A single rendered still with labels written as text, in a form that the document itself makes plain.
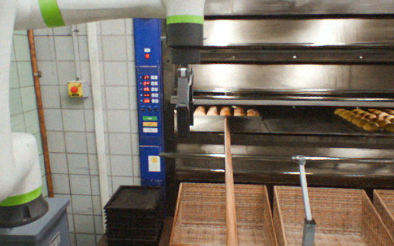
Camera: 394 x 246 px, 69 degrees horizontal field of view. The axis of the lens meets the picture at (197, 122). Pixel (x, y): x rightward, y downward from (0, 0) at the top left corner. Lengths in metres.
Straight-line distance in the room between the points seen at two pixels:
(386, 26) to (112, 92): 1.65
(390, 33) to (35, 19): 1.74
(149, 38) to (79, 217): 1.35
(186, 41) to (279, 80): 1.15
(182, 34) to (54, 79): 1.45
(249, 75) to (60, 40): 1.19
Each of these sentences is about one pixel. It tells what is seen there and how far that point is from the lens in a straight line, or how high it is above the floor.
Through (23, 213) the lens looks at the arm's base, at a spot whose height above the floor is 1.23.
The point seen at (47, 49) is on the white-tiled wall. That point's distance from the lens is 2.07.
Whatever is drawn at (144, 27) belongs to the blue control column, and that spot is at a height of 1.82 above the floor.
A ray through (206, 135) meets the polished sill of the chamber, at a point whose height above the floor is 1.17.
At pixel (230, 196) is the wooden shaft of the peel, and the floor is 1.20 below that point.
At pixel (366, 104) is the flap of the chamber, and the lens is 1.81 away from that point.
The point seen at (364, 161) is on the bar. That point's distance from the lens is 1.63.
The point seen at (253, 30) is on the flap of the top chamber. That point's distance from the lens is 1.78.
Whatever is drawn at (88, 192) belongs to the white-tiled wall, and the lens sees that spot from 2.19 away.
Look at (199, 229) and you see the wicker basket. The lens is 1.94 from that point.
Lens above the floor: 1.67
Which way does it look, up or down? 13 degrees down
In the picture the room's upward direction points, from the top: straight up
